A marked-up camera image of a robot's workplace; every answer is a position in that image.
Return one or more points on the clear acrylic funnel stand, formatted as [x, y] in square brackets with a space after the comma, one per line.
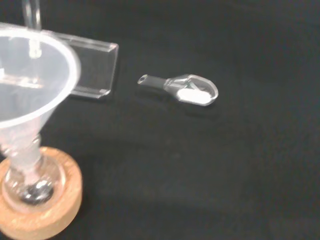
[97, 67]

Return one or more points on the translucent plastic funnel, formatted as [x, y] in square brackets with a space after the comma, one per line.
[37, 100]

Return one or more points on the black cloth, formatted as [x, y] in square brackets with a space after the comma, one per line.
[200, 175]

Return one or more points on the small round-bottom glass flask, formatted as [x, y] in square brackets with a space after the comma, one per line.
[37, 190]

